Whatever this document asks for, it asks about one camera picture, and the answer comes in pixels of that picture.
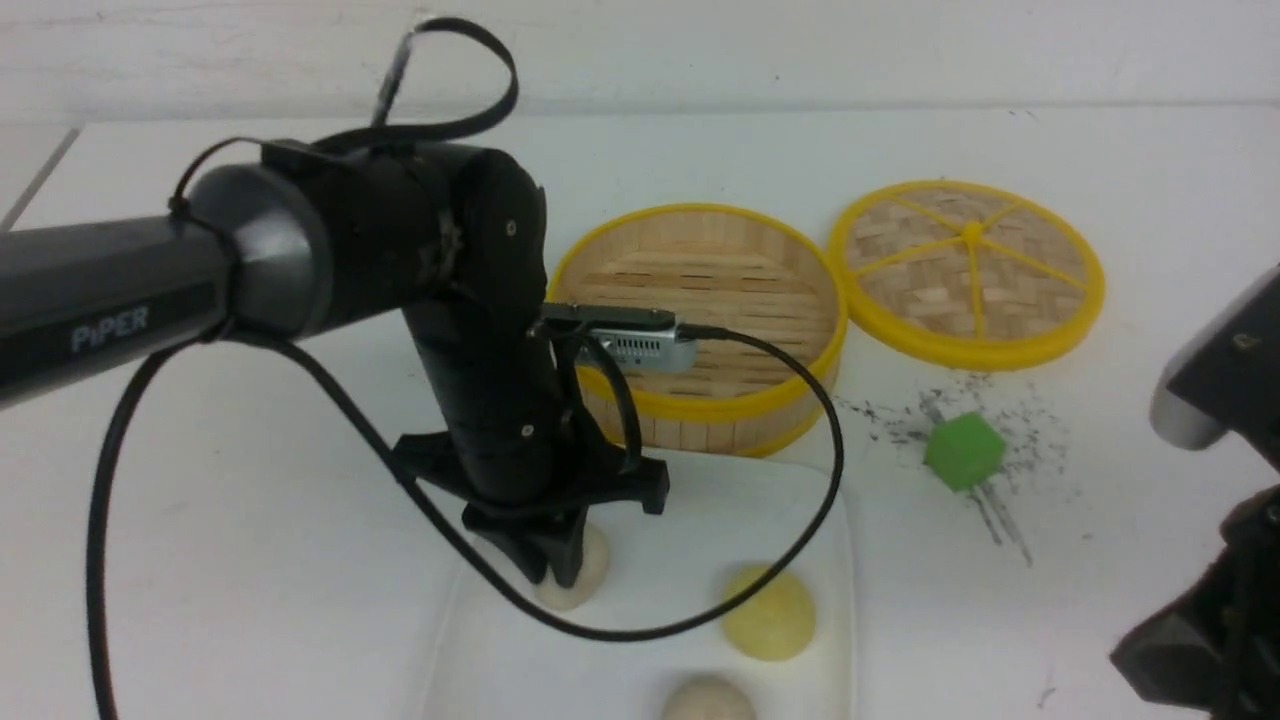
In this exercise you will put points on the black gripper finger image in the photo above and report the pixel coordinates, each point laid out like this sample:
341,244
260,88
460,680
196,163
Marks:
542,546

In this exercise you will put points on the yellow rimmed bamboo steamer basket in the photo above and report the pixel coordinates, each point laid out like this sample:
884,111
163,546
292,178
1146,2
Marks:
730,267

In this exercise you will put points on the yellow steamed bun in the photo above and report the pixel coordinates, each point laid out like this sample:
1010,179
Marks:
776,624

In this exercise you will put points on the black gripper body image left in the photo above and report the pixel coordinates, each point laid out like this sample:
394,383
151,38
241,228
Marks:
519,446

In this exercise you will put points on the grey wrist camera image left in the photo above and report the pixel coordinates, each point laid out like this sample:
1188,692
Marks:
636,338

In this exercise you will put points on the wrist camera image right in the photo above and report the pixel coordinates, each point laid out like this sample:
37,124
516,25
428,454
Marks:
1226,379

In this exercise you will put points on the green cube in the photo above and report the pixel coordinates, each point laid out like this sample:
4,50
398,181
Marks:
964,451

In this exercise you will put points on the yellow rimmed bamboo steamer lid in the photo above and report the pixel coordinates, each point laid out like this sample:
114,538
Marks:
966,276

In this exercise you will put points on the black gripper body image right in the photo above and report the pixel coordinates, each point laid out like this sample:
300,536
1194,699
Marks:
1215,648

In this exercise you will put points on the beige steamed bun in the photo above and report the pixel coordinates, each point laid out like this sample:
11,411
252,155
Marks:
595,566
708,697

